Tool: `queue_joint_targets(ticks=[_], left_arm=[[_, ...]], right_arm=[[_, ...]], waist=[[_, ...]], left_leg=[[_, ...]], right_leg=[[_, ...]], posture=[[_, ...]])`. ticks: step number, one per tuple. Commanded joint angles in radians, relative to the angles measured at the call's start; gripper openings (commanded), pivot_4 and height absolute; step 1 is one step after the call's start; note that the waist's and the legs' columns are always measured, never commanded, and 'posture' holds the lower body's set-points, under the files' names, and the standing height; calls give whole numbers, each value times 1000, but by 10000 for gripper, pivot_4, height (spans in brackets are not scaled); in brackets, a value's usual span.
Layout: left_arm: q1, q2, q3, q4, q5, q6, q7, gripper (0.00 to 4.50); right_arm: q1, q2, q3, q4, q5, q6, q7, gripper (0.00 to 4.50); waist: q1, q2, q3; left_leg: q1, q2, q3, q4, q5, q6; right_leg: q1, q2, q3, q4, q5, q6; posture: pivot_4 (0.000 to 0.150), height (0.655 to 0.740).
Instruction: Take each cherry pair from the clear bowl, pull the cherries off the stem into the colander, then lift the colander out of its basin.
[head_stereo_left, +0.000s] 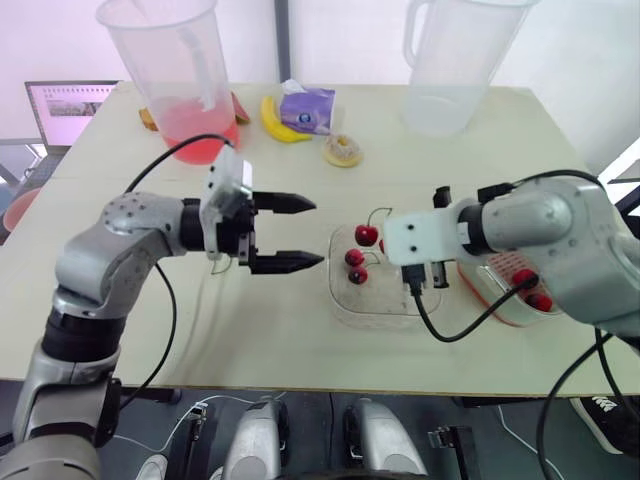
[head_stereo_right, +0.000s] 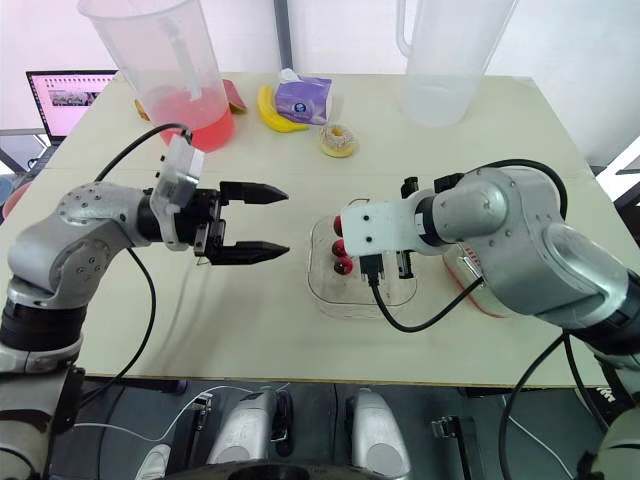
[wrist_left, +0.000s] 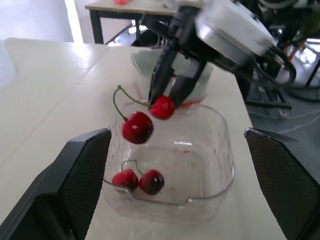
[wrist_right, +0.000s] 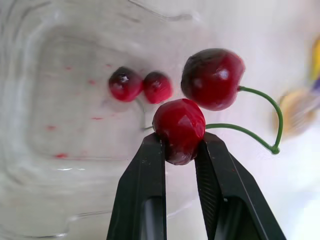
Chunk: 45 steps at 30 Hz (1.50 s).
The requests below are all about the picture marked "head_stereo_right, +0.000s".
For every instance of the red-rimmed colander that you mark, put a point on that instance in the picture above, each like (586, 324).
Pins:
(467, 280)

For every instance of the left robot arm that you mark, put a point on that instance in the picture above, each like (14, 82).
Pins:
(60, 240)

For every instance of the empty clear pitcher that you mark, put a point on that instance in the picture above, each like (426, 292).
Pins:
(440, 75)

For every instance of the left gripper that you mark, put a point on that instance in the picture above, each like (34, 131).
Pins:
(207, 225)

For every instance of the laptop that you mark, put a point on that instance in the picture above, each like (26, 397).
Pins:
(65, 105)

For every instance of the sprinkled toy donut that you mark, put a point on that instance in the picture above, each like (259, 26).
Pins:
(339, 142)

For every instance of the robot body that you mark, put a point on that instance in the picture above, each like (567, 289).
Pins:
(250, 435)

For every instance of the watermelon slice toy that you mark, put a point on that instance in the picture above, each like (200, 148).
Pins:
(235, 97)

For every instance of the clear pitcher with red liquid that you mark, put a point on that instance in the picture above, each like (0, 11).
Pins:
(170, 85)

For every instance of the red cherry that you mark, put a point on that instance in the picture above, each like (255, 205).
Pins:
(337, 225)
(343, 268)
(338, 246)

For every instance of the red round container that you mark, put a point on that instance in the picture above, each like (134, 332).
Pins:
(15, 200)

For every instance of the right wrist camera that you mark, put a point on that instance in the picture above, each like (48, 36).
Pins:
(372, 225)

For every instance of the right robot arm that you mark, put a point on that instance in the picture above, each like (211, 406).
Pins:
(540, 250)

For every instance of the clear plastic bowl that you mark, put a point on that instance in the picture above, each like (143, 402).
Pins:
(350, 295)

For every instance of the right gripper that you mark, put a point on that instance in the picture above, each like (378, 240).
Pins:
(403, 265)

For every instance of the purple tissue pack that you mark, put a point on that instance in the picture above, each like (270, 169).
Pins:
(305, 100)

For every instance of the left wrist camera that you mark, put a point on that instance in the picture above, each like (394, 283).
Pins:
(176, 172)

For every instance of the yellow banana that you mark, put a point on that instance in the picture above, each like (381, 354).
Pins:
(272, 120)

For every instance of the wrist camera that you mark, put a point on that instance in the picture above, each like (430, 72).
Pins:
(372, 225)
(176, 172)

